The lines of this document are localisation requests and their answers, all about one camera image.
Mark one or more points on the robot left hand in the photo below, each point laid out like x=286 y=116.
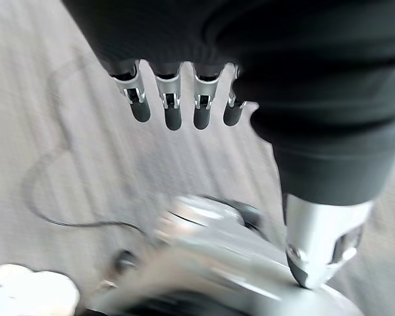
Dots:
x=283 y=66

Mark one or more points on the silver robot leg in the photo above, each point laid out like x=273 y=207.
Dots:
x=210 y=250

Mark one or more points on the white crumpled cloth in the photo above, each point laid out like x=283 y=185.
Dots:
x=26 y=289

